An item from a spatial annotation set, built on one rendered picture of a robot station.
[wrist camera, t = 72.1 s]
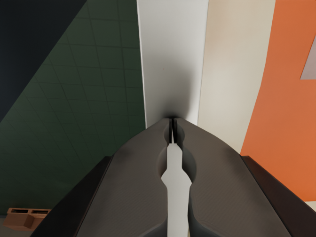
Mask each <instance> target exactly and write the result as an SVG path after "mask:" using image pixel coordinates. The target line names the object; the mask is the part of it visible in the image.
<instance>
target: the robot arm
mask: <svg viewBox="0 0 316 237"><path fill-rule="evenodd" d="M172 133H173V137H174V143H176V144H177V145H178V146H179V147H180V149H181V150H182V169H183V171H184V172H185V173H186V174H187V175H188V177H189V178H190V180H191V183H192V184H191V186H190V190H189V202H188V215H187V217H188V224H189V230H190V237H316V211H314V210H313V209H312V208H311V207H310V206H309V205H307V204H306V203H305V202H304V201H303V200H301V199H300V198H299V197H298V196H297V195H295V194H294V193H293V192H292V191H291V190H289V189H288V188H287V187H286V186H284V185H283V184H282V183H281V182H280V181H279V180H278V179H276V178H275V177H274V176H273V175H271V174H270V173H269V172H268V171H267V170H265V169H264V168H263V167H262V166H261V165H259V164H258V163H257V162H256V161H254V160H253V159H252V158H251V157H250V156H241V155H240V154H239V153H238V152H236V151H235V150H234V149H233V148H232V147H230V146H229V145H228V144H226V143H225V142H224V141H223V140H221V139H220V138H218V137H217V136H215V135H213V134H211V133H210V132H208V131H206V130H204V129H202V128H200V127H198V126H196V125H194V124H192V123H191V122H189V121H187V120H185V119H183V118H163V119H161V120H160V121H158V122H157V123H155V124H153V125H152V126H150V127H148V128H147V129H145V130H143V131H142V132H140V133H139V134H137V135H135V136H134V137H132V138H131V139H129V140H128V141H127V142H125V143H124V144H123V145H122V146H121V147H120V148H119V149H118V150H117V151H116V152H115V153H114V154H113V155H112V156H111V157H110V156H105V157H104V158H103V159H102V160H101V161H100V162H99V163H98V164H97V165H96V166H95V167H94V168H93V169H92V170H91V171H90V172H89V173H88V174H87V175H86V176H85V177H84V178H83V179H82V180H81V181H80V182H79V183H78V184H77V185H76V186H75V187H74V188H73V189H72V190H71V191H70V192H69V193H68V194H67V195H66V196H65V197H64V198H63V199H62V200H61V201H60V202H59V203H58V204H57V205H56V206H55V207H54V208H53V209H52V210H51V211H50V212H49V213H48V214H47V216H46V217H45V218H44V219H43V220H42V222H41V223H40V224H39V225H38V227H37V228H36V229H35V230H34V231H33V233H32V234H31V236H30V237H167V226H168V195H167V187H166V185H165V184H164V183H163V181H162V180H161V177H162V175H163V174H164V172H165V171H166V170H167V147H168V146H169V144H170V143H172Z"/></svg>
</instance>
